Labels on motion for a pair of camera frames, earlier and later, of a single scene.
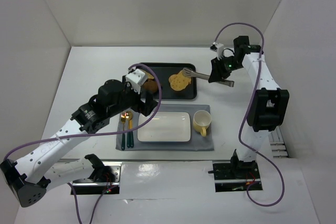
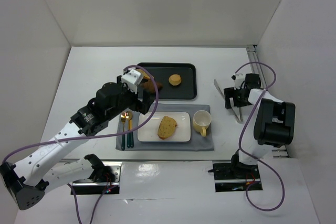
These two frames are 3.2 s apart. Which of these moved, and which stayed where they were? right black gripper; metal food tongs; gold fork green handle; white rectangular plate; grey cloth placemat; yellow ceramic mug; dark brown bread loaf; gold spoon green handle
Moved: metal food tongs; right black gripper
Stayed: white rectangular plate; dark brown bread loaf; yellow ceramic mug; gold spoon green handle; gold fork green handle; grey cloth placemat
